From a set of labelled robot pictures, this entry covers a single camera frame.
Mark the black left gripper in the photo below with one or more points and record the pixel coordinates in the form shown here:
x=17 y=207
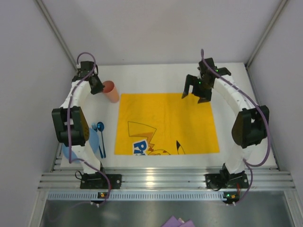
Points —
x=96 y=84

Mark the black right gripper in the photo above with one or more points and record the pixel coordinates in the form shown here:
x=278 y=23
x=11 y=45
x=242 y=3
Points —
x=197 y=87

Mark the salmon pink plastic cup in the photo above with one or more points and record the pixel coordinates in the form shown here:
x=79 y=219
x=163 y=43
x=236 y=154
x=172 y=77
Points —
x=110 y=91

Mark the blue metallic fork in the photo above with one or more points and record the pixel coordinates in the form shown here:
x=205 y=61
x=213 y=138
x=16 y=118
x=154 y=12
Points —
x=94 y=127

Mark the light blue plastic plate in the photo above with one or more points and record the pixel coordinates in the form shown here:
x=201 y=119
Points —
x=92 y=141

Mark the yellow Pikachu placemat cloth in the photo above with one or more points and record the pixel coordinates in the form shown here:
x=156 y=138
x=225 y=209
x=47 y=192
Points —
x=161 y=124

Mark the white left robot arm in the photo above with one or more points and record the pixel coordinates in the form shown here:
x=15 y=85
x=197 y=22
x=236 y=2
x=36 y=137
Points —
x=70 y=124

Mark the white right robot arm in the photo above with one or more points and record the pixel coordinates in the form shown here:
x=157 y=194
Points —
x=251 y=123

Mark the blue metallic spoon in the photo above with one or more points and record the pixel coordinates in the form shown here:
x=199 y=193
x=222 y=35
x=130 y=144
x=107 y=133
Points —
x=100 y=127

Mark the purple cloth pieces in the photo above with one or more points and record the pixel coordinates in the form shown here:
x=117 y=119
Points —
x=178 y=222

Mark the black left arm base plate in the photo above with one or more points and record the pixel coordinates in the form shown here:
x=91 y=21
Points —
x=98 y=181

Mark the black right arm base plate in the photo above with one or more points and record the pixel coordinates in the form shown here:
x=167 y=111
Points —
x=217 y=181

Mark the left aluminium frame post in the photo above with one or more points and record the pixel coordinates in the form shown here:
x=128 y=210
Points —
x=55 y=30

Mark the aluminium frame post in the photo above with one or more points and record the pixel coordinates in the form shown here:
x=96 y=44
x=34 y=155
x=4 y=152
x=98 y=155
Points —
x=55 y=30
x=266 y=32

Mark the aluminium front rail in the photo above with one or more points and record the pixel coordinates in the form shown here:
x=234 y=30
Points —
x=159 y=179

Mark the perforated white cable duct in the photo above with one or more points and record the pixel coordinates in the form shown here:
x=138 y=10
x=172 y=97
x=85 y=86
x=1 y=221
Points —
x=142 y=196

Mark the right aluminium frame post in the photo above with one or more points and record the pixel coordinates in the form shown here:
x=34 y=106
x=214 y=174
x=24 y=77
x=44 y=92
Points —
x=266 y=32

